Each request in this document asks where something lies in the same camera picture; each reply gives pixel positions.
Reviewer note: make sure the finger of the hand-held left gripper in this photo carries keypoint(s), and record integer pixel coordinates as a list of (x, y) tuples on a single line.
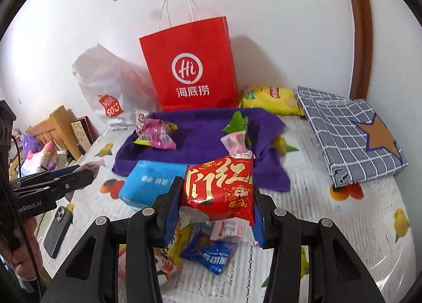
[(49, 174), (72, 182)]

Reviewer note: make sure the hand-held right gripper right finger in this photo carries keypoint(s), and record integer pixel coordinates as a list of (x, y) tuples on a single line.
[(258, 230)]

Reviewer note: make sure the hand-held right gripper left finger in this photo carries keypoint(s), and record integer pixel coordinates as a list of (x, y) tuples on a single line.
[(172, 229)]

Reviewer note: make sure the yellow triangular snack packet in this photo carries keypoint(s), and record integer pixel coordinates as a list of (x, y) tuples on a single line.
[(179, 247)]

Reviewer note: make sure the blue snack packet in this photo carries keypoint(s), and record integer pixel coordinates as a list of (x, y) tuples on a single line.
[(211, 255)]

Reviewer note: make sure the red snack packet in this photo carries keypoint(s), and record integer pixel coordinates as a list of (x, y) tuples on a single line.
[(217, 187)]

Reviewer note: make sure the pink round candy packet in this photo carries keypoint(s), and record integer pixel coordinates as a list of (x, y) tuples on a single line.
[(235, 144)]

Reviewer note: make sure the pink long strip packet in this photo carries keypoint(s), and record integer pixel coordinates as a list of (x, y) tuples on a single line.
[(140, 120)]

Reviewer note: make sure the magenta snack packet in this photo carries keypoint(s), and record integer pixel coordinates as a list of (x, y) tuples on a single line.
[(158, 135)]

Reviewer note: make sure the green snack packet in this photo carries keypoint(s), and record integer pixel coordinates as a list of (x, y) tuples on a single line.
[(235, 123)]

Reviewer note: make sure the person's left hand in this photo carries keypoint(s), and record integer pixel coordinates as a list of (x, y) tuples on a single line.
[(29, 247)]

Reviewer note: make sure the pink plush toy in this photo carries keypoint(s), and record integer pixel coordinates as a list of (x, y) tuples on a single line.
[(46, 149)]

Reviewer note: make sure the small pale pink packet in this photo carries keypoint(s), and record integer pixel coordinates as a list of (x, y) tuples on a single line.
[(230, 229)]

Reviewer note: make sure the purple plush toy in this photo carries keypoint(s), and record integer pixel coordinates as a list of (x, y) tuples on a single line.
[(31, 143)]

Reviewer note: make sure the black smartphone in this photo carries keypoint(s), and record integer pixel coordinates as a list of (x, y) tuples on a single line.
[(57, 233)]

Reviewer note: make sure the wooden bed headboard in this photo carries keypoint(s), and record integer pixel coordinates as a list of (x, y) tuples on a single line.
[(56, 121)]

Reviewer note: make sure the blue tissue pack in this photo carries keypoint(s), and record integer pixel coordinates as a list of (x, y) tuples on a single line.
[(148, 181)]

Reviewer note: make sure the fruit print tablecloth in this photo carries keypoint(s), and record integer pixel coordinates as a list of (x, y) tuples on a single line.
[(313, 210)]

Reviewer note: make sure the purple towel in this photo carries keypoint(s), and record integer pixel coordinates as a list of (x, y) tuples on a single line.
[(204, 138)]

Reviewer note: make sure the white plastic shopping bag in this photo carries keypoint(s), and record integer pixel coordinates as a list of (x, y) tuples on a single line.
[(99, 75)]

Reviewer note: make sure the grey checked folded cloth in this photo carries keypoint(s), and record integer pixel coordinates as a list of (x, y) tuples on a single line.
[(329, 131)]

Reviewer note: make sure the yellow chip bag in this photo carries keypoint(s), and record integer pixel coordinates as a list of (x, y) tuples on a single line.
[(267, 100)]

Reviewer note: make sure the red paper bag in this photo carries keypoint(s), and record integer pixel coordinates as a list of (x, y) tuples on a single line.
[(197, 42)]

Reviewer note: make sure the brown picture frame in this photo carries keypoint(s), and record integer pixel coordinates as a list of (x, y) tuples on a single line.
[(80, 135)]

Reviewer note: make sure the brown wooden door frame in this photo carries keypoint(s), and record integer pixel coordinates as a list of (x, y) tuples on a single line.
[(361, 26)]

